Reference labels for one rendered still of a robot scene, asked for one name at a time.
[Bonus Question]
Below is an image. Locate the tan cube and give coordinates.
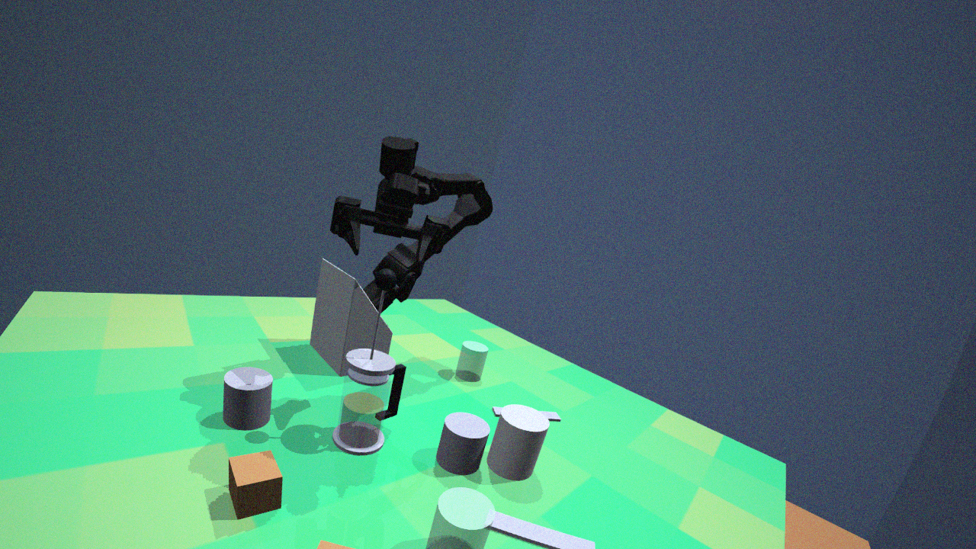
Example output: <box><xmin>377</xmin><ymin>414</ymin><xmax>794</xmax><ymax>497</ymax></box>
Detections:
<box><xmin>229</xmin><ymin>450</ymin><xmax>283</xmax><ymax>519</ymax></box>
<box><xmin>317</xmin><ymin>540</ymin><xmax>356</xmax><ymax>549</ymax></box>

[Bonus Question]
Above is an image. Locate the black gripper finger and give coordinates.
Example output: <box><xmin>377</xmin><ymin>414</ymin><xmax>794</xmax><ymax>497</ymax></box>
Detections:
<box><xmin>338</xmin><ymin>205</ymin><xmax>361</xmax><ymax>255</ymax></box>
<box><xmin>416</xmin><ymin>223</ymin><xmax>442</xmax><ymax>267</ymax></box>

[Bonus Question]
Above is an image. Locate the pale lavender flat bar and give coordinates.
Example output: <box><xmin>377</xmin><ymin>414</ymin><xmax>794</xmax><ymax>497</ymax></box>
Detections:
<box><xmin>493</xmin><ymin>406</ymin><xmax>561</xmax><ymax>422</ymax></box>
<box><xmin>491</xmin><ymin>511</ymin><xmax>595</xmax><ymax>549</ymax></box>

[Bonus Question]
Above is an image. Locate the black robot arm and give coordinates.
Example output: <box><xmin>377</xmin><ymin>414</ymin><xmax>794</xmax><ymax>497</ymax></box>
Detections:
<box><xmin>363</xmin><ymin>136</ymin><xmax>493</xmax><ymax>313</ymax></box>

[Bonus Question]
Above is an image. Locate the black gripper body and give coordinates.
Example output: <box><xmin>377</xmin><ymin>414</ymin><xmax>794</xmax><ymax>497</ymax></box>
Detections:
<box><xmin>330</xmin><ymin>188</ymin><xmax>450</xmax><ymax>254</ymax></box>

